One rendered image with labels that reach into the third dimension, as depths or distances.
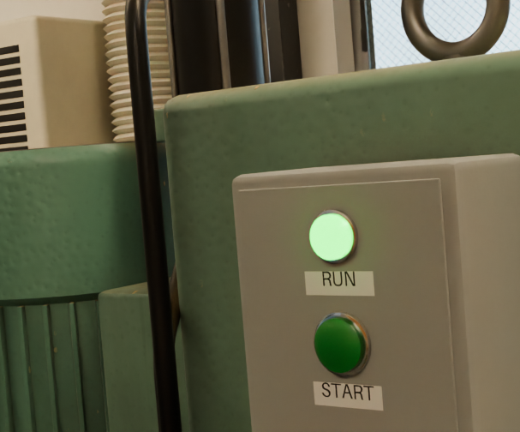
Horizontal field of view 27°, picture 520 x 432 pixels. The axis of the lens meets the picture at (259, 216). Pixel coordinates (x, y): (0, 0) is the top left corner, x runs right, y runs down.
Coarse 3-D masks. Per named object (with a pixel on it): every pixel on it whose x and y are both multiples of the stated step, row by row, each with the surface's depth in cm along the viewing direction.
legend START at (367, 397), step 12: (324, 384) 40; (336, 384) 40; (348, 384) 40; (324, 396) 41; (336, 396) 40; (348, 396) 40; (360, 396) 40; (372, 396) 39; (360, 408) 40; (372, 408) 39
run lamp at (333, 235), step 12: (324, 216) 39; (336, 216) 39; (348, 216) 39; (312, 228) 40; (324, 228) 39; (336, 228) 39; (348, 228) 39; (312, 240) 40; (324, 240) 39; (336, 240) 39; (348, 240) 39; (324, 252) 39; (336, 252) 39; (348, 252) 39
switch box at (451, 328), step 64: (256, 192) 42; (320, 192) 40; (384, 192) 38; (448, 192) 37; (512, 192) 40; (256, 256) 42; (384, 256) 38; (448, 256) 37; (512, 256) 40; (256, 320) 42; (320, 320) 40; (384, 320) 39; (448, 320) 37; (512, 320) 40; (256, 384) 42; (384, 384) 39; (448, 384) 37; (512, 384) 40
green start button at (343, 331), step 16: (336, 320) 39; (352, 320) 39; (320, 336) 40; (336, 336) 39; (352, 336) 39; (368, 336) 39; (320, 352) 40; (336, 352) 39; (352, 352) 39; (368, 352) 39; (336, 368) 39; (352, 368) 39
